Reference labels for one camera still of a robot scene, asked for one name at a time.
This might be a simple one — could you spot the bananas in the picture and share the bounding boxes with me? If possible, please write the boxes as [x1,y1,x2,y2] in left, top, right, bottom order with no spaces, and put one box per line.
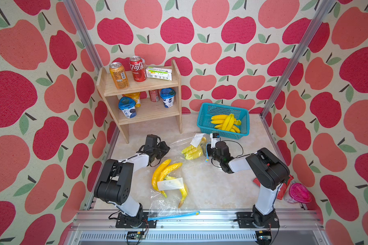
[151,159,189,209]
[182,137,206,160]

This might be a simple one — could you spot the banana bunch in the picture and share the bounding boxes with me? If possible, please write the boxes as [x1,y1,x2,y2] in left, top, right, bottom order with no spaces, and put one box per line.
[211,114,241,133]
[221,114,235,131]

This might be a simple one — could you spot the teal plastic basket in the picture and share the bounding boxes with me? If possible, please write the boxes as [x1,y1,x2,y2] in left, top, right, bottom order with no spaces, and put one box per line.
[197,103,250,139]

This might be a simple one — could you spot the zip-top bag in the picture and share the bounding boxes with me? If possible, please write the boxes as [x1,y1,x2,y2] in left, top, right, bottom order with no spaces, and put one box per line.
[148,156,200,221]
[170,133,208,163]

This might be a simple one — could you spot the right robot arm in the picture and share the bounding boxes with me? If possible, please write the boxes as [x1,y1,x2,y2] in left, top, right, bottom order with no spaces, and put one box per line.
[206,141,290,229]

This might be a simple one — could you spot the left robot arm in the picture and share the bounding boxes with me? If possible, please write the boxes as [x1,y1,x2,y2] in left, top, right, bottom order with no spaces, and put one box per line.
[94,134,170,228]

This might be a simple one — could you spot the red chips bag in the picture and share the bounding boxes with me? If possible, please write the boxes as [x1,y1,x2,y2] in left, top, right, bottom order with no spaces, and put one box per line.
[253,175,294,200]

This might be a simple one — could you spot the wooden shelf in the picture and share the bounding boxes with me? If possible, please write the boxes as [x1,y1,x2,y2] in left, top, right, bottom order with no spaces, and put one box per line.
[96,59,183,144]

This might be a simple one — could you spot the blue yogurt cup left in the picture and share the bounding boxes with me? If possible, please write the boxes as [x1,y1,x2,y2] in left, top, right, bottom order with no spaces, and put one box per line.
[118,97,137,119]

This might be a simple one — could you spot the blue yogurt cup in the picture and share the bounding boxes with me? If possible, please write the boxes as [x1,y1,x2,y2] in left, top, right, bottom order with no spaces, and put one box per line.
[118,97,137,119]
[160,88,176,108]

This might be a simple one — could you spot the small red can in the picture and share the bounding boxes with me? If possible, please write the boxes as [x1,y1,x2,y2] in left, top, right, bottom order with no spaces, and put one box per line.
[149,89,160,102]

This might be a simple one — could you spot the blue yogurt cup right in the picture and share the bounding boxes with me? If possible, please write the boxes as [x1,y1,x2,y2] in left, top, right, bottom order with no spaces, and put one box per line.
[160,88,176,108]

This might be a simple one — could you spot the yellow yogurt cup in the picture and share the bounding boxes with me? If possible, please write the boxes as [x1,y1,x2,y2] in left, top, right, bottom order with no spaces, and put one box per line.
[123,92,141,108]

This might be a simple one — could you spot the green white box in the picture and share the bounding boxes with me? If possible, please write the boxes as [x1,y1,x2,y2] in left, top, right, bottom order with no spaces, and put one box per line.
[146,66,172,81]

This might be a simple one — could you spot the red cola can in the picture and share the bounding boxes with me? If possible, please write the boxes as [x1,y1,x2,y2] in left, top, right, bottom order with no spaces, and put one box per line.
[129,56,147,82]

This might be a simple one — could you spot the orange soda can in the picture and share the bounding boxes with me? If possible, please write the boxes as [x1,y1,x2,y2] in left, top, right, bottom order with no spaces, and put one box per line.
[109,62,129,89]

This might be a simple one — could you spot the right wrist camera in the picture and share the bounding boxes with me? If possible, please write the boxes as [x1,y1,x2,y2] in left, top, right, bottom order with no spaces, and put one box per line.
[210,133,221,149]

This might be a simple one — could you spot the aluminium front rail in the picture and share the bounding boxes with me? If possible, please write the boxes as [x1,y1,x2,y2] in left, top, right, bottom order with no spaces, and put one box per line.
[63,209,330,245]

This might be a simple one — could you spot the left aluminium corner post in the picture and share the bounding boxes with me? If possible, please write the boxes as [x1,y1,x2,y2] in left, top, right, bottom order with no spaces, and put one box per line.
[63,0,103,73]

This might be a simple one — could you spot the aluminium corner post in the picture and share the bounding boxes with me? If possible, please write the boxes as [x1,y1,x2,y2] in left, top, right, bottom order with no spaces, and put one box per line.
[63,0,103,73]
[260,0,338,118]

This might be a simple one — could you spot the right aluminium corner post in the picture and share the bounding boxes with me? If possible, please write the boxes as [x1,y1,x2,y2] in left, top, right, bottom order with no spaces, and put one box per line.
[260,0,338,118]

